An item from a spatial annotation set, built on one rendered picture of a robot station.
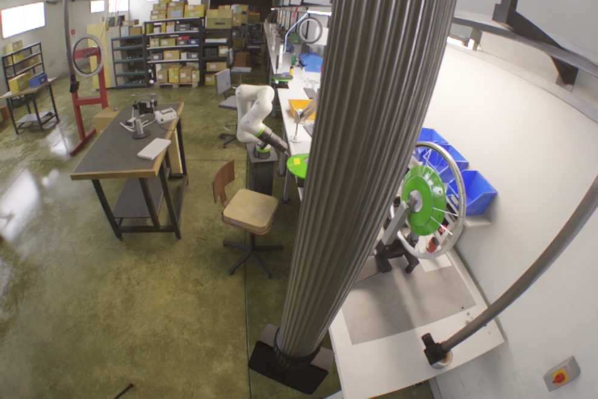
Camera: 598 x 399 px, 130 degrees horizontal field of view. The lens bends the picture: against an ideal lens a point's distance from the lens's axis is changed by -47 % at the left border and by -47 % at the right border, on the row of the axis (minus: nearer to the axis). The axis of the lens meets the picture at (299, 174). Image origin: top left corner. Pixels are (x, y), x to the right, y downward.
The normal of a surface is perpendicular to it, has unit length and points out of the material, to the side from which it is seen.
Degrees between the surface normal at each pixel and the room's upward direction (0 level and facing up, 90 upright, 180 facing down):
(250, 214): 0
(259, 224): 0
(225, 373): 0
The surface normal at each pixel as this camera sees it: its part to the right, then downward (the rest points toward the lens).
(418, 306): 0.11, -0.81
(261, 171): 0.30, 0.58
